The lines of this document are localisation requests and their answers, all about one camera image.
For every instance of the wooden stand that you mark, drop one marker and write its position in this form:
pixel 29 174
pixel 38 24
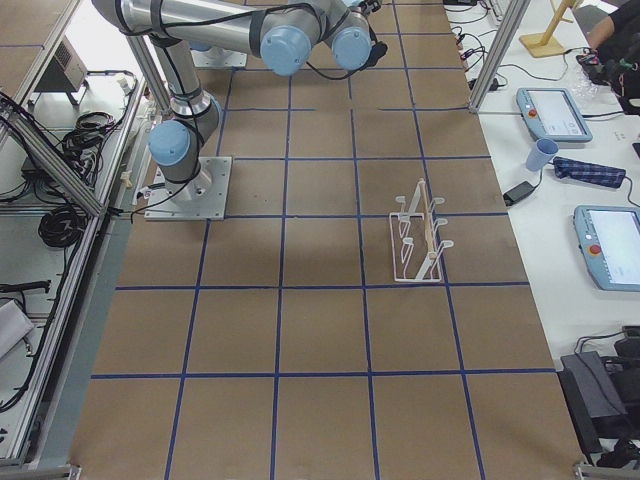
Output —
pixel 544 44

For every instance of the lower teach pendant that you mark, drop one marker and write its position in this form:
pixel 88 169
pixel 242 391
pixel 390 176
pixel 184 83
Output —
pixel 609 242

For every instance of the blue cup on desk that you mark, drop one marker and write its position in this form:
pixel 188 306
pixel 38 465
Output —
pixel 542 152

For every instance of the plaid blue cloth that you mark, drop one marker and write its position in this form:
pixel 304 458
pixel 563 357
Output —
pixel 596 174

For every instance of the teach pendant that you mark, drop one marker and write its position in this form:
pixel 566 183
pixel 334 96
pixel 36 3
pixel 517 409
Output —
pixel 553 114
pixel 609 242

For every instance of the black power adapter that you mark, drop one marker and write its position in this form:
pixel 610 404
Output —
pixel 518 193

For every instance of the upper teach pendant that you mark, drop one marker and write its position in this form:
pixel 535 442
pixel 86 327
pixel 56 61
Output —
pixel 553 114

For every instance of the grey box device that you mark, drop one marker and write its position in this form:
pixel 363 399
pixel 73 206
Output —
pixel 65 73

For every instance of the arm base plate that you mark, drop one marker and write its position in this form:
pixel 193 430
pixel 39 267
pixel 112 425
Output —
pixel 203 198

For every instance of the white wire cup rack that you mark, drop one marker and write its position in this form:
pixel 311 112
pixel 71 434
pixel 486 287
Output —
pixel 417 249

